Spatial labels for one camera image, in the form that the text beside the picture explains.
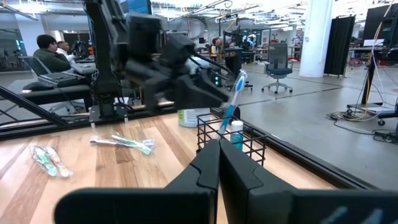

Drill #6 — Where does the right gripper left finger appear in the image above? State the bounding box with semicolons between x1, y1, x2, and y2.
54;139;221;224

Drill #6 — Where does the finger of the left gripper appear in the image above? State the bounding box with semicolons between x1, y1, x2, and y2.
185;69;225;95
177;77;231;110

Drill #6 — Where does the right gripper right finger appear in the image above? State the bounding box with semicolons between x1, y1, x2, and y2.
219;139;398;224

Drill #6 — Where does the blue toothbrush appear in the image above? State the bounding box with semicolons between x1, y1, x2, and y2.
217;70;249;138

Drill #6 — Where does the small teal white-capped bottle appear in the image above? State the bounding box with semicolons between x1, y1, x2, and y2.
229;120;245;152

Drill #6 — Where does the green toothbrush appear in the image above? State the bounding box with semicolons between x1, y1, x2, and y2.
110;132;155;156
29;145;60;177

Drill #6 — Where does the grey toothbrush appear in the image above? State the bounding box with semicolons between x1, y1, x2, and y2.
89;134;147;147

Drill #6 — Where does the orange toothbrush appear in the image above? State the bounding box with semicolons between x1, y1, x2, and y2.
46;146;74;179

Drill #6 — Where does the green white wipes canister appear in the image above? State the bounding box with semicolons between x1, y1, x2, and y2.
177;107;212;128

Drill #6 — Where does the person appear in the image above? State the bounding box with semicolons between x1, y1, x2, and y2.
55;40;77;63
211;37;225;51
32;34;72;74

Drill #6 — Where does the grey office chair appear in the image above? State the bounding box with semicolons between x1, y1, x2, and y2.
261;42;295;94

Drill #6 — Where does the grey keyboard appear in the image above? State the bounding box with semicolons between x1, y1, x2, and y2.
39;72;85;88

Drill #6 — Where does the white column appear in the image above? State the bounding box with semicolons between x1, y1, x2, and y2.
298;0;333;78

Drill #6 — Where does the black desk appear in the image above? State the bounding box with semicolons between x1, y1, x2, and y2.
18;83;94;108

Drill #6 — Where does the black room divider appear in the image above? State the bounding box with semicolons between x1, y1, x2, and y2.
323;15;356;77

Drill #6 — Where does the black monitor on stand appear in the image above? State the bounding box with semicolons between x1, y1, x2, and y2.
360;2;398;108

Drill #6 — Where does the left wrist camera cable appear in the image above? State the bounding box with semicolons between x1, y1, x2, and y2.
191;51;236;77

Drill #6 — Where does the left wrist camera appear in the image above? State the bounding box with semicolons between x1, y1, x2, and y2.
126;12;163;60

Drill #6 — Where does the black wire basket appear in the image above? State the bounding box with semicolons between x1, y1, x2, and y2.
195;107;268;167

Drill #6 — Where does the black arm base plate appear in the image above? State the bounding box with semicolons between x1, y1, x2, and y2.
88;105;128;124

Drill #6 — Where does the floor cable bundle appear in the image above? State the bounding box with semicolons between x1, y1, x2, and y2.
325;109;398;141

